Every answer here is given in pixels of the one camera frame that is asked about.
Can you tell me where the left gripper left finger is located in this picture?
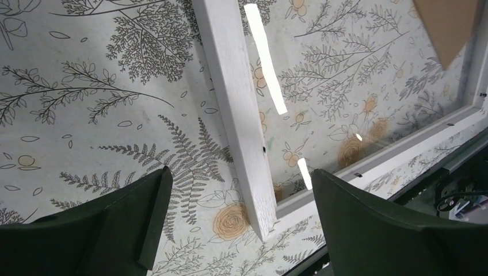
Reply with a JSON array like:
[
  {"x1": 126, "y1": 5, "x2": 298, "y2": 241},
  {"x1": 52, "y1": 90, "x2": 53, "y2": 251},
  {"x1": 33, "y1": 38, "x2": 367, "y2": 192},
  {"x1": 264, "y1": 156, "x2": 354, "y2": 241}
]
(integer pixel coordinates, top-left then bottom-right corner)
[{"x1": 1, "y1": 167, "x2": 173, "y2": 275}]

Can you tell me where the brown backing board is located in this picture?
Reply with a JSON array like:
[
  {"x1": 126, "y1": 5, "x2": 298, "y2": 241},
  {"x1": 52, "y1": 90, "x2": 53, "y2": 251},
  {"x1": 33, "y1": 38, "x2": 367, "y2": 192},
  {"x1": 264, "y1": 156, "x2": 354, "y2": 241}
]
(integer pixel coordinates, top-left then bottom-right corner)
[{"x1": 413, "y1": 0, "x2": 486, "y2": 70}]

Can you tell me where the white picture frame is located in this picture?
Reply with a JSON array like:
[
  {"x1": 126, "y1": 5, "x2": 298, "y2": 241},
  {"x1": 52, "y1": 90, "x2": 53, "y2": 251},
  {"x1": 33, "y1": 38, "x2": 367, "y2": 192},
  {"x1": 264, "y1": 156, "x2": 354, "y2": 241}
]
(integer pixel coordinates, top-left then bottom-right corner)
[{"x1": 192, "y1": 1, "x2": 487, "y2": 241}]

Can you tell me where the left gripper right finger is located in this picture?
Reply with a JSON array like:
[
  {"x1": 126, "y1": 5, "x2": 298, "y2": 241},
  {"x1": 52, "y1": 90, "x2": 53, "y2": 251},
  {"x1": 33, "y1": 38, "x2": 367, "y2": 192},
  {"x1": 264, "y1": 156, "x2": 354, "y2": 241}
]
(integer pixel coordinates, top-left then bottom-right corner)
[{"x1": 311, "y1": 169, "x2": 487, "y2": 275}]

